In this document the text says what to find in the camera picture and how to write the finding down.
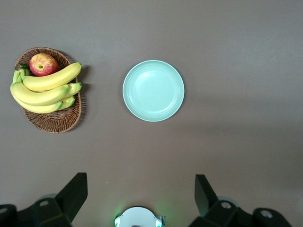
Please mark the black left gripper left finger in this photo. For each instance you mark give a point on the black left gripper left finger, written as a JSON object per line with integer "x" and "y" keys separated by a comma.
{"x": 71, "y": 196}

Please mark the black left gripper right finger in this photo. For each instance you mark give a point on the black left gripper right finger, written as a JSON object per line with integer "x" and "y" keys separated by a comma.
{"x": 203, "y": 196}

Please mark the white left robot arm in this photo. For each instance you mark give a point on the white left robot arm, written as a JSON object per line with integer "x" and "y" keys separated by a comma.
{"x": 139, "y": 217}

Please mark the mint green round plate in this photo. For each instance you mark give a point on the mint green round plate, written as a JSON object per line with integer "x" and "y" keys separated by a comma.
{"x": 154, "y": 91}

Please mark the brown wicker basket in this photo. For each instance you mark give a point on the brown wicker basket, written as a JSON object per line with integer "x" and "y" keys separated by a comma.
{"x": 54, "y": 120}

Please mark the yellow banana bunch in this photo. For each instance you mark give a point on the yellow banana bunch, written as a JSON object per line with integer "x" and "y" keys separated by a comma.
{"x": 38, "y": 97}

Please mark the red yellow apple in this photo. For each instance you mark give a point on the red yellow apple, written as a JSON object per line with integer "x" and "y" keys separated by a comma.
{"x": 43, "y": 65}

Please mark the brown table cover cloth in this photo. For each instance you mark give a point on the brown table cover cloth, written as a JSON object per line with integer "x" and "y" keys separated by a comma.
{"x": 213, "y": 35}

